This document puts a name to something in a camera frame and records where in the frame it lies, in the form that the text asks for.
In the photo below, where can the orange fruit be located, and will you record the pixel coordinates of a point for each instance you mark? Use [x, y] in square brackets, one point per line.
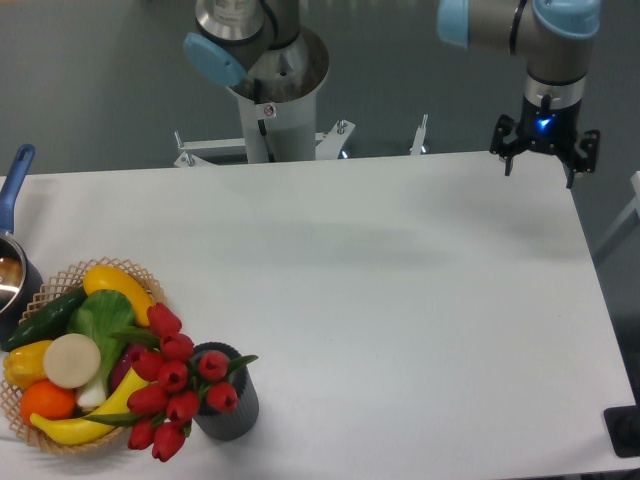
[47, 400]

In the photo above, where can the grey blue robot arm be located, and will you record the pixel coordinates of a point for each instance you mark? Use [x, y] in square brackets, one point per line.
[554, 37]

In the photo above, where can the blue handled saucepan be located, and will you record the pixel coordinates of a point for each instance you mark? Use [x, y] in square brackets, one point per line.
[20, 279]

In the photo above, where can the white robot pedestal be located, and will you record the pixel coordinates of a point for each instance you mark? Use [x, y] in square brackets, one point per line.
[277, 102]

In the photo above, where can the yellow squash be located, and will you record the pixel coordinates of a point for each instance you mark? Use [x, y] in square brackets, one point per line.
[106, 277]

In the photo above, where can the green bok choy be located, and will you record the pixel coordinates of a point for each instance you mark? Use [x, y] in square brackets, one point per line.
[101, 314]

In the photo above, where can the dark grey ribbed vase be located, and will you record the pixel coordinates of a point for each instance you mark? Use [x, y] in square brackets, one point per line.
[229, 407]

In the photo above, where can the black device at edge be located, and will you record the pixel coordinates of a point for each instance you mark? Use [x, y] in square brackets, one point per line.
[623, 428]

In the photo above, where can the white metal base frame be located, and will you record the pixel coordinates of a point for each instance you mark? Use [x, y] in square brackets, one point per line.
[215, 146]

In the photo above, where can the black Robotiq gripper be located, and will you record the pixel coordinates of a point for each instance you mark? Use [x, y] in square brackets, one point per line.
[550, 131]

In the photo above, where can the white frame at right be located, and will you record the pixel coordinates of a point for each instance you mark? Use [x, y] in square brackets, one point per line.
[621, 227]

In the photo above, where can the yellow banana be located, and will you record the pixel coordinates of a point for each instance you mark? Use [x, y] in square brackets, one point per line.
[79, 431]

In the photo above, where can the woven wicker basket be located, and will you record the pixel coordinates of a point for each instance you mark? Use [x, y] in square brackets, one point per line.
[66, 281]

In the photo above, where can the purple eggplant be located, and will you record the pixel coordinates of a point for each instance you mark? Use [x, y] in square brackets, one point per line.
[123, 365]

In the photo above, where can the yellow bell pepper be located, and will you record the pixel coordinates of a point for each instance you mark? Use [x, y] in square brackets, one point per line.
[24, 366]

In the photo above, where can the beige round disc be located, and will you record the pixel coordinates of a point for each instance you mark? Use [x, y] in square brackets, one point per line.
[71, 361]

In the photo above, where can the red tulip bouquet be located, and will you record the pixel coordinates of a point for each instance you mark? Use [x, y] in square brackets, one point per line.
[162, 414]

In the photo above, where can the green cucumber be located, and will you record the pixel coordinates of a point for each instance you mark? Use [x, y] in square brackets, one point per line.
[48, 322]

